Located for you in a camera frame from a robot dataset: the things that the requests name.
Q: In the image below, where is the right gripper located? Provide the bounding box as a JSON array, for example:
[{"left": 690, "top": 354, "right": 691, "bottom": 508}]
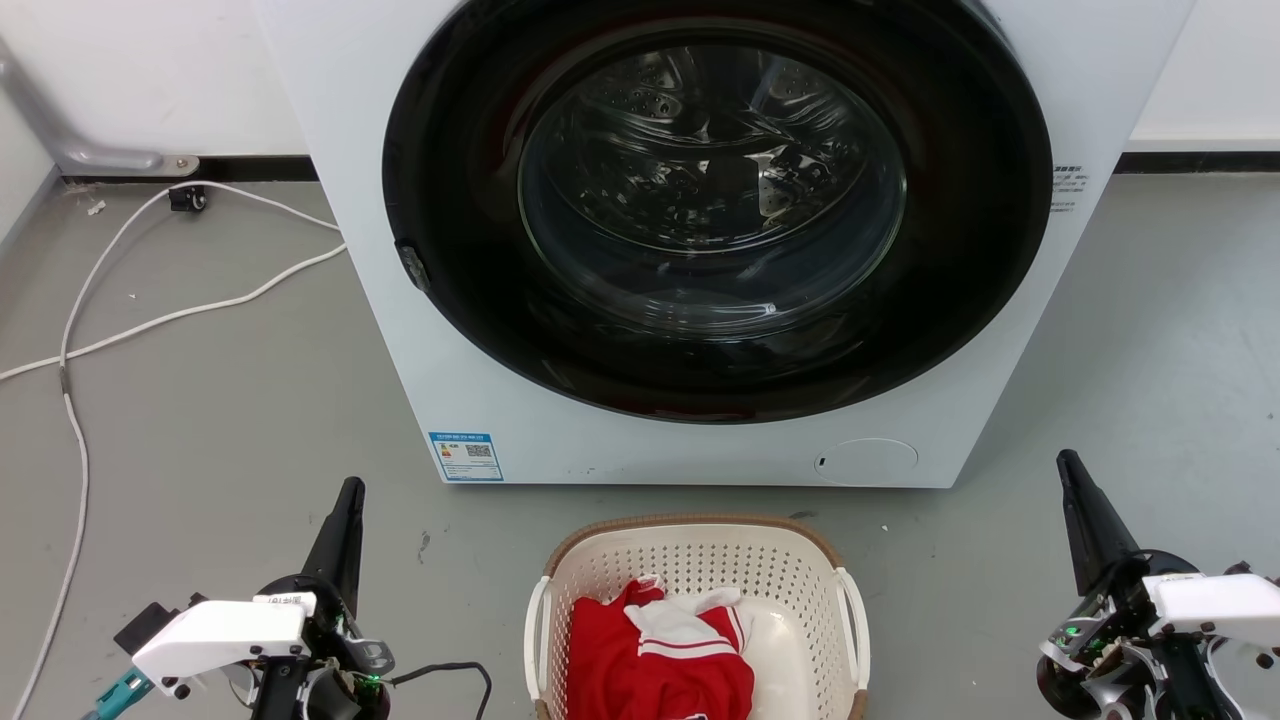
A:
[{"left": 1036, "top": 449, "right": 1223, "bottom": 720}]

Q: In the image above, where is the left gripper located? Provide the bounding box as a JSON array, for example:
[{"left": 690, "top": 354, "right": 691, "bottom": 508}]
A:
[{"left": 248, "top": 477, "right": 396, "bottom": 720}]

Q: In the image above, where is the cream perforated laundry basket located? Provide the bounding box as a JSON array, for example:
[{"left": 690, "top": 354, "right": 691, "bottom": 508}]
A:
[{"left": 524, "top": 514, "right": 871, "bottom": 720}]

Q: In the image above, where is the blue energy label sticker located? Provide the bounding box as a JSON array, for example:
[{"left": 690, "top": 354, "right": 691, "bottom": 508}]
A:
[{"left": 428, "top": 431, "right": 505, "bottom": 483}]

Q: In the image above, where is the white front-load washing machine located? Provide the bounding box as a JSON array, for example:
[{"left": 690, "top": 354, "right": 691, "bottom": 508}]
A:
[{"left": 250, "top": 0, "right": 1198, "bottom": 490}]

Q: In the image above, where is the round white filter cover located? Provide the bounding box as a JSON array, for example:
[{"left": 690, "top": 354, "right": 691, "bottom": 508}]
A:
[{"left": 812, "top": 437, "right": 920, "bottom": 488}]

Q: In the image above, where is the round black washing machine door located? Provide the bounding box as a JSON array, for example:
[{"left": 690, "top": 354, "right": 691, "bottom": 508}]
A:
[{"left": 382, "top": 0, "right": 1054, "bottom": 425}]

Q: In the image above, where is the red and white garment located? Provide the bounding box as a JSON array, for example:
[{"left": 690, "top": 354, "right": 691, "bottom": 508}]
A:
[{"left": 566, "top": 575, "right": 756, "bottom": 720}]

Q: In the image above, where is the thin black left gripper cable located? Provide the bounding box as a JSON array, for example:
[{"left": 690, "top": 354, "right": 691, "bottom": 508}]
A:
[{"left": 388, "top": 661, "right": 494, "bottom": 720}]

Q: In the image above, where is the teal cable connector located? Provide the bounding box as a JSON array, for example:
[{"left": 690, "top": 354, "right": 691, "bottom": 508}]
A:
[{"left": 84, "top": 668, "right": 157, "bottom": 720}]

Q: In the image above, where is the short white floor cable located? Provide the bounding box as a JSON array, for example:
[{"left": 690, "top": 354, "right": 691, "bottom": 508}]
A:
[{"left": 0, "top": 243, "right": 348, "bottom": 383}]

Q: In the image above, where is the long white floor cable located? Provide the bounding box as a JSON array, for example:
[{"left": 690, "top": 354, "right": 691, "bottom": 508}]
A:
[{"left": 10, "top": 181, "right": 344, "bottom": 720}]

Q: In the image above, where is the grey wall pipe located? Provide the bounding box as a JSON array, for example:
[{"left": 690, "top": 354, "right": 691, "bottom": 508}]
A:
[{"left": 0, "top": 40, "right": 200, "bottom": 177}]

